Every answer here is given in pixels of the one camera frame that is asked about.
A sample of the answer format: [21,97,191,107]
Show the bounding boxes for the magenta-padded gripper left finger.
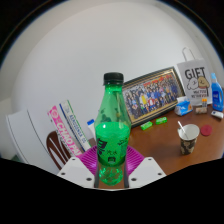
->
[57,146,100,189]

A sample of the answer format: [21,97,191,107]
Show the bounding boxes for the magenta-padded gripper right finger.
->
[124,145,167,189]

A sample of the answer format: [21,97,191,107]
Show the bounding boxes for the green plastic drink bottle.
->
[94,72,132,186]

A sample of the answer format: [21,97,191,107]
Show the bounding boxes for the brown wooden chair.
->
[45,130,73,170]

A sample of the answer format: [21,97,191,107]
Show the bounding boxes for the tall pink printed box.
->
[47,105,83,158]

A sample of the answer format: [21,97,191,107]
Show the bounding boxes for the white lotion bottle blue cap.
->
[86,119,98,141]

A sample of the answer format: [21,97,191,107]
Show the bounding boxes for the small green pack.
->
[155,116,168,126]
[139,121,154,131]

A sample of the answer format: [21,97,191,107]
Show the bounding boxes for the tall white printed box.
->
[59,99,92,153]

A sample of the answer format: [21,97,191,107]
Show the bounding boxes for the patterned paper cup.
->
[177,123,201,156]

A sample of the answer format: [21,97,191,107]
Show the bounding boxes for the white spoon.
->
[177,120,188,139]

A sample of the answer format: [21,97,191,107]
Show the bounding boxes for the white refrigerator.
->
[5,108,61,174]

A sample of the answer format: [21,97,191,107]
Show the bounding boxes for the flat round red coaster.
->
[200,124,214,137]

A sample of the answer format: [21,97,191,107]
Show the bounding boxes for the blue tissue pack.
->
[174,96,194,117]

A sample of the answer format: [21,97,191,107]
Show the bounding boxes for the framed group photo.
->
[121,66,185,128]

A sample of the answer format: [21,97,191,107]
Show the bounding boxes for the floral fabric pouch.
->
[195,106,208,115]

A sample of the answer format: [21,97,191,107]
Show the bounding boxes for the white paper gift bag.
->
[176,46,213,107]

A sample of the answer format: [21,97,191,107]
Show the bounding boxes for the blue detergent bottle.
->
[210,72,224,113]

